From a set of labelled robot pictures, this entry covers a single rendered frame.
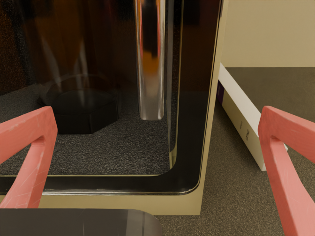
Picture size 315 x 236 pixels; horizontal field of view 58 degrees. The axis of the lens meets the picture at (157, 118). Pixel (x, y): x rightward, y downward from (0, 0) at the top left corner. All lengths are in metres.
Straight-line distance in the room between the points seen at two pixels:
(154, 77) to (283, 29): 0.58
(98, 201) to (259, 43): 0.53
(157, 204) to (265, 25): 0.50
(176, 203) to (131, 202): 0.05
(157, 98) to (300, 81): 0.53
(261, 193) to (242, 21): 0.41
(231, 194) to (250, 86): 0.29
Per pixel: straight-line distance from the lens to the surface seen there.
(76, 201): 0.34
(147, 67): 0.16
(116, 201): 0.33
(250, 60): 0.73
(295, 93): 0.62
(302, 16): 0.73
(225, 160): 0.42
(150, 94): 0.16
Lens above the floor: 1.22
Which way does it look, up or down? 35 degrees down
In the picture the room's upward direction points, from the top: straight up
